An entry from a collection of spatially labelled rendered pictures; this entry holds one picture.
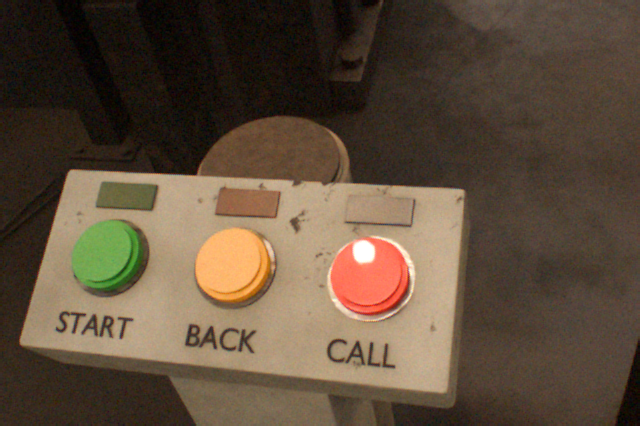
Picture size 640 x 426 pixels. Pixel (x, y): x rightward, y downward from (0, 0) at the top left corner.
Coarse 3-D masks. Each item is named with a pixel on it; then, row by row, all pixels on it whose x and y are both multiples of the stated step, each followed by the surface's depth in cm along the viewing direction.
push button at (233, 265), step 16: (208, 240) 42; (224, 240) 41; (240, 240) 41; (256, 240) 41; (208, 256) 41; (224, 256) 41; (240, 256) 41; (256, 256) 41; (208, 272) 41; (224, 272) 41; (240, 272) 41; (256, 272) 40; (208, 288) 41; (224, 288) 40; (240, 288) 40; (256, 288) 41
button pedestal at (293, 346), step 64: (64, 192) 46; (192, 192) 44; (320, 192) 43; (384, 192) 42; (448, 192) 41; (64, 256) 44; (192, 256) 43; (320, 256) 41; (448, 256) 40; (64, 320) 43; (128, 320) 42; (192, 320) 41; (256, 320) 41; (320, 320) 40; (384, 320) 39; (448, 320) 39; (192, 384) 46; (256, 384) 43; (320, 384) 40; (384, 384) 38; (448, 384) 38
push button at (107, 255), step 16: (96, 224) 44; (112, 224) 43; (80, 240) 43; (96, 240) 43; (112, 240) 43; (128, 240) 43; (80, 256) 43; (96, 256) 43; (112, 256) 43; (128, 256) 42; (80, 272) 43; (96, 272) 42; (112, 272) 42; (128, 272) 42; (96, 288) 42; (112, 288) 43
